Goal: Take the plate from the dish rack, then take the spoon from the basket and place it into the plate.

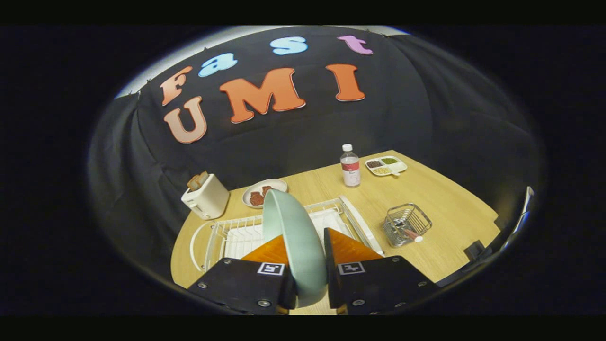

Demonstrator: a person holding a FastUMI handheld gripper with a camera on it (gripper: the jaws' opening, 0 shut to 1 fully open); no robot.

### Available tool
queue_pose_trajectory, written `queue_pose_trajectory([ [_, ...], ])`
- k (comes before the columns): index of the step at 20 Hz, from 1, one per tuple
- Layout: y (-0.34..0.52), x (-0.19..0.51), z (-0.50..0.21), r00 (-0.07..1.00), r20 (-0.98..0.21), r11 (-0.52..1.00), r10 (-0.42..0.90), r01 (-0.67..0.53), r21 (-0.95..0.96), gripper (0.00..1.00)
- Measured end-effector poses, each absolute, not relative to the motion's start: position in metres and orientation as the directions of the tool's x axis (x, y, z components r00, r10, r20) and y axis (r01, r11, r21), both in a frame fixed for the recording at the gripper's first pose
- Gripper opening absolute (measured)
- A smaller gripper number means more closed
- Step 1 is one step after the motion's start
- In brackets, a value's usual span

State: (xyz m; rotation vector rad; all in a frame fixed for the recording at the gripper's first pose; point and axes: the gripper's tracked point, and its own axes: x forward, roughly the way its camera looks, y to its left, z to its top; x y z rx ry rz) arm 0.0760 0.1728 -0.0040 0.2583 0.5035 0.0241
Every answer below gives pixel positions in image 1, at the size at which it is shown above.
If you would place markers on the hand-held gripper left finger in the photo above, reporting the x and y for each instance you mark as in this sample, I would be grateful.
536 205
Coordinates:
236 286

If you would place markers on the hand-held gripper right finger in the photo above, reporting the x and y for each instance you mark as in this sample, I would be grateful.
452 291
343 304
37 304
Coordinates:
378 284

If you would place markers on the light green plate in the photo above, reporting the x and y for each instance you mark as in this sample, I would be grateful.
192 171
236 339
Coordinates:
296 237

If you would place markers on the small white food dish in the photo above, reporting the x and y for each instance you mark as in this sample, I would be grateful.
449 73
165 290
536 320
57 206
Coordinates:
279 184

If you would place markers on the red meat pieces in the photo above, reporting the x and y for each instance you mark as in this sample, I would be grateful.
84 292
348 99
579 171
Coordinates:
257 198

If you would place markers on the white toaster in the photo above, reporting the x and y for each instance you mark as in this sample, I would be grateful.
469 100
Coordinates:
210 199

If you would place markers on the black table clamp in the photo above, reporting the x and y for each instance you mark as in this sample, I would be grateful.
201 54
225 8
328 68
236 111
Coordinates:
474 249

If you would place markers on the brown toast slices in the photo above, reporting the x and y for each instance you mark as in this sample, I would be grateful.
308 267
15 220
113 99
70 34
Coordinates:
196 181

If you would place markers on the clear bottle red label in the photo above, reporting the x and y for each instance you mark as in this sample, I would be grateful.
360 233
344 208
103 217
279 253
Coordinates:
351 173

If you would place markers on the white divided bean tray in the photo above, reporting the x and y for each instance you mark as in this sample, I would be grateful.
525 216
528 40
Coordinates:
400 166

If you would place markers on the black backdrop cloth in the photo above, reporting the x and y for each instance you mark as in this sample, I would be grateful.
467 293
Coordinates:
426 104

